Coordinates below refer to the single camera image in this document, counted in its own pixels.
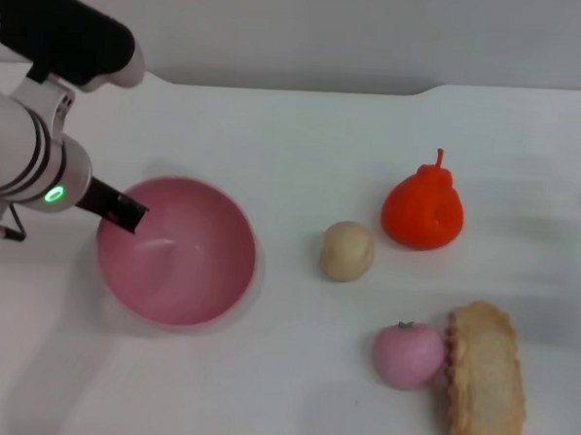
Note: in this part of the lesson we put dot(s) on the golden toy pastry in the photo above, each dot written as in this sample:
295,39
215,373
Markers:
484,379

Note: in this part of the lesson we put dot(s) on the orange toy fruit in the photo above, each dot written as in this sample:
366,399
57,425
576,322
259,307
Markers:
419,214

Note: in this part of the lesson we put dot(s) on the pink toy peach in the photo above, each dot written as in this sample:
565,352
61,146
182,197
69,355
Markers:
407,355

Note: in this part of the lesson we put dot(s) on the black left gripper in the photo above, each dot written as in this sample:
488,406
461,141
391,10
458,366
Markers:
99,200

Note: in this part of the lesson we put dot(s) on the pink plastic bowl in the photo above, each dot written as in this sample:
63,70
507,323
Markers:
180,270

